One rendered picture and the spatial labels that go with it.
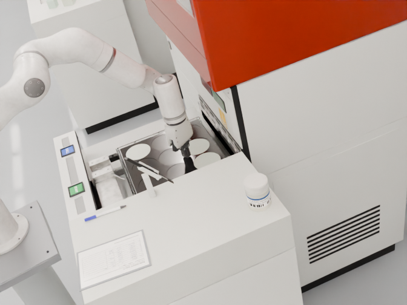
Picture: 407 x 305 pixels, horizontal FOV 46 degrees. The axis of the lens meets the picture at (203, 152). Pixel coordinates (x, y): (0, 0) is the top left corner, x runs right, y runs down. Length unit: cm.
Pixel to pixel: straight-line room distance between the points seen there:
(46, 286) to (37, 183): 170
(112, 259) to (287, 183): 75
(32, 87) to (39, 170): 233
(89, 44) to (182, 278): 73
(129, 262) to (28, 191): 224
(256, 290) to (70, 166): 83
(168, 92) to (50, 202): 194
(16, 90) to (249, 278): 88
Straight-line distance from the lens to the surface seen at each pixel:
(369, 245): 239
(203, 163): 175
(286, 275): 160
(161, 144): 190
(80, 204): 169
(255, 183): 138
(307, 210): 199
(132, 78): 153
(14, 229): 184
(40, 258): 173
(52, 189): 349
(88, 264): 146
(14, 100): 148
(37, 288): 199
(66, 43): 146
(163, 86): 158
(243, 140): 163
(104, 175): 186
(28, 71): 143
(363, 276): 247
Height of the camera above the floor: 199
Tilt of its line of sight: 37 degrees down
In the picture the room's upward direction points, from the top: 15 degrees counter-clockwise
